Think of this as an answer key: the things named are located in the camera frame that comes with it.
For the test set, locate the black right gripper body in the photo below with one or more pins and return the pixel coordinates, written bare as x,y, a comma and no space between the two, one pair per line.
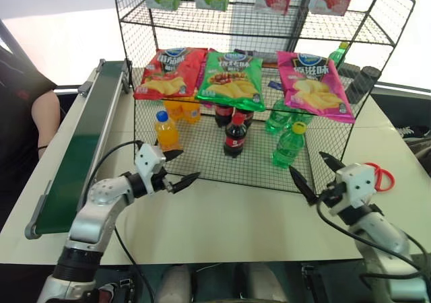
334,195

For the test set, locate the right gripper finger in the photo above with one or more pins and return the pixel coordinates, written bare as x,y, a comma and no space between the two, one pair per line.
331,163
304,186

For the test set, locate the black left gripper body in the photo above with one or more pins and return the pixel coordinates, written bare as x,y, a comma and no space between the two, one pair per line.
161,182

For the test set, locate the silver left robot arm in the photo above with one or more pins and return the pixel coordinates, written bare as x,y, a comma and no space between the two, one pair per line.
94,212

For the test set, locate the person's bare forearm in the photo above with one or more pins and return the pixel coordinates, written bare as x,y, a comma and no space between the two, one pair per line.
47,121

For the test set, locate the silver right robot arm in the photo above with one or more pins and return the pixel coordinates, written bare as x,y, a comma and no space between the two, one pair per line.
380,239

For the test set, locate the green conveyor belt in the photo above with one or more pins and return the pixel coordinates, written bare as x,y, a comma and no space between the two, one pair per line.
84,141

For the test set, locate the orange soda bottle blue cap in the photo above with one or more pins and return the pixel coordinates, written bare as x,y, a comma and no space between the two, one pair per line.
166,133

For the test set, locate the green soda bottle yellow cap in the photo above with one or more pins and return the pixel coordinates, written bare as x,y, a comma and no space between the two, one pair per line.
289,146

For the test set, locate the cola bottle red cap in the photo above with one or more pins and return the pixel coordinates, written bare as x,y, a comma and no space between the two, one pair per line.
235,139

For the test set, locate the pink chip bag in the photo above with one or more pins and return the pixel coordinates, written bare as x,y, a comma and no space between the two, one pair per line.
313,87

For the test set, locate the red chip bag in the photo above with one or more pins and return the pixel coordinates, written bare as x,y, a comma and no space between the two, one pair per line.
168,74

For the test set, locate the black ribbed cylinder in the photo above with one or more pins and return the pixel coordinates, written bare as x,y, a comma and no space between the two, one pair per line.
348,72
362,84

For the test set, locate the green chip bag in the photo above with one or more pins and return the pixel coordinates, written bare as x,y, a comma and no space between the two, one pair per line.
232,81

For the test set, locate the small blue card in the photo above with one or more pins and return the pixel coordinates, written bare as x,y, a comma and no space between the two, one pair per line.
275,85

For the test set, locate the grey rounded shape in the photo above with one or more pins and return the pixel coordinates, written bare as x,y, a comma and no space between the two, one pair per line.
175,283

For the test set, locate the person in black shirt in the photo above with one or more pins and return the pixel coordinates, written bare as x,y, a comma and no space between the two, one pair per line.
17,114

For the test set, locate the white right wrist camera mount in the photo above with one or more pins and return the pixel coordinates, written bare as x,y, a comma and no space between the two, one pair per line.
357,185

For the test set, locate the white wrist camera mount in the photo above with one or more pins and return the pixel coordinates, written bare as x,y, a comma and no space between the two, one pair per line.
357,185
148,158

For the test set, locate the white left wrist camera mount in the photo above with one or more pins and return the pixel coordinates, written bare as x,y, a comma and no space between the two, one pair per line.
148,158

